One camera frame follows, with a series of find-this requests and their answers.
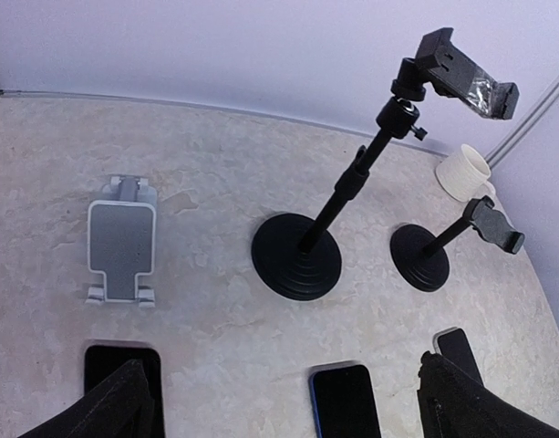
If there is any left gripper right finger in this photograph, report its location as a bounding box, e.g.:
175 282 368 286
417 351 559 437

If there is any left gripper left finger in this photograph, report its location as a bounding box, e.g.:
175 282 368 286
24 360 154 437

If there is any black phone red case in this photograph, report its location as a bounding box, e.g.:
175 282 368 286
84 344 166 437

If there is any blue phone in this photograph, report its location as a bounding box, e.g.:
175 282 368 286
308 363 381 438

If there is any silver folding phone stand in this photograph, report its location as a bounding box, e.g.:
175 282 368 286
86 175 157 308

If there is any black tall phone stand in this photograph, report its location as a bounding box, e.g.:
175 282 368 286
251 27 524 301

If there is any cream ceramic mug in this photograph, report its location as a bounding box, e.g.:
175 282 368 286
435 144 496 203

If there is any right aluminium frame post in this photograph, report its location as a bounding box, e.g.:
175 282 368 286
485 75 559 169

